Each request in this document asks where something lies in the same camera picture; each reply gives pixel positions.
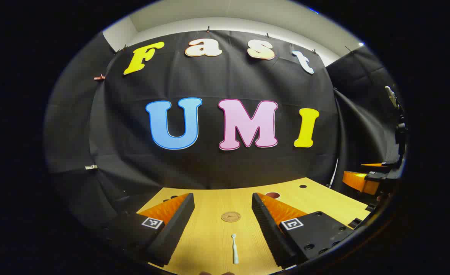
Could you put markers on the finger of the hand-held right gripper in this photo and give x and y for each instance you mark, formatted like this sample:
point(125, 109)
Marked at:
point(358, 182)
point(377, 165)

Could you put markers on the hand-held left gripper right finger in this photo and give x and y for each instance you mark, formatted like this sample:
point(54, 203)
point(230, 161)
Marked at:
point(266, 229)

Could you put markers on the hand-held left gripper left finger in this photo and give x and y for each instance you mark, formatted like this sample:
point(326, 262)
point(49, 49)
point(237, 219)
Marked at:
point(173, 233)

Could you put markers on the beige cup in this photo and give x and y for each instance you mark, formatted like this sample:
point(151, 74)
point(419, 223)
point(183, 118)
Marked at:
point(273, 195)

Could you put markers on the round brown coaster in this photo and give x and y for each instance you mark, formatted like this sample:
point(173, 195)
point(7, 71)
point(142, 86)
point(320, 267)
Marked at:
point(230, 217)

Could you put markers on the pale blue toothbrush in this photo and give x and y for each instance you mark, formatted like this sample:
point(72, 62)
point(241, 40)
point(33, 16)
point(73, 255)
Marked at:
point(235, 252)

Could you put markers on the wooden desktop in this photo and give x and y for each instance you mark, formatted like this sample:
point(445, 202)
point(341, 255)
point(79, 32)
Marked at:
point(217, 236)

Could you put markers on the white strip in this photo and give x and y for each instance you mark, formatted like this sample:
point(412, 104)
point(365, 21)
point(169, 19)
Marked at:
point(333, 173)

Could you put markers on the black backdrop cloth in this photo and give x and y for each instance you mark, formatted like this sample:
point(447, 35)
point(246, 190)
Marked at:
point(209, 164)

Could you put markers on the white cloth clip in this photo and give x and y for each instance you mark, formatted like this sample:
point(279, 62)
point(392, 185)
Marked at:
point(91, 167)

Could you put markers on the red cloth clip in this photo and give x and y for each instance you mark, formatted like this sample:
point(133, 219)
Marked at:
point(99, 77)

